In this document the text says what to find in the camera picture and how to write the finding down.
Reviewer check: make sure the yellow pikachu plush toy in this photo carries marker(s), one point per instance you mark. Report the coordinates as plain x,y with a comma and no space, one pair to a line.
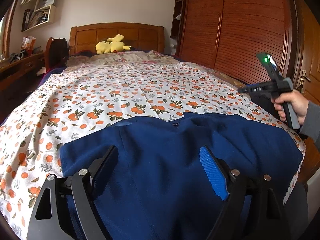
112,45

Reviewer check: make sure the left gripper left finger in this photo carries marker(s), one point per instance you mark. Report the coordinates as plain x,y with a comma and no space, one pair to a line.
65,206

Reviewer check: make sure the floral quilt blanket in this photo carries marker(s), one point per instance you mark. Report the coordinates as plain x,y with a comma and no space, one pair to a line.
139,56

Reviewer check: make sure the navy blue suit jacket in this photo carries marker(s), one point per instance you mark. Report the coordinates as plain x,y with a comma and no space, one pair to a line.
159,189

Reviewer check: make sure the orange white paper bag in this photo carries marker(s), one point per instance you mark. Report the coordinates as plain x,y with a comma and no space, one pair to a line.
27,45

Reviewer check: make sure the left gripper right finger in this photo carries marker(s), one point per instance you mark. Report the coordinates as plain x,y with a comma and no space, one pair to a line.
251,209

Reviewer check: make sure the white wall shelf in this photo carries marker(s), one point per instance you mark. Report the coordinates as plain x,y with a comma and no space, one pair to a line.
37,13

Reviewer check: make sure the wooden louvered wardrobe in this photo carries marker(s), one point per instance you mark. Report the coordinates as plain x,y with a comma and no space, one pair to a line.
226,35

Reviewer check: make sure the wooden desk cabinet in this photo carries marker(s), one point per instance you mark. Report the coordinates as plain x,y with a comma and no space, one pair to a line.
17,75

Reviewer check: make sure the grey sleeved right forearm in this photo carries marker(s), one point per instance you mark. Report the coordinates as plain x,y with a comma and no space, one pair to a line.
311,125

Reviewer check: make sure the wooden door with handle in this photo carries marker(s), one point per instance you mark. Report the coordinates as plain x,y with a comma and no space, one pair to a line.
310,58

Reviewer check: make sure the orange print bed sheet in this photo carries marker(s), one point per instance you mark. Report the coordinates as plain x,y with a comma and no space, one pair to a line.
91,96

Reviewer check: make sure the window with wooden frame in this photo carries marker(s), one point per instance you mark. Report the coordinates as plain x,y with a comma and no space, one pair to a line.
6,25

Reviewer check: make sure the person right hand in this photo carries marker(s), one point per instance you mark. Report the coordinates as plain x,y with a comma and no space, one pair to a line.
299,104

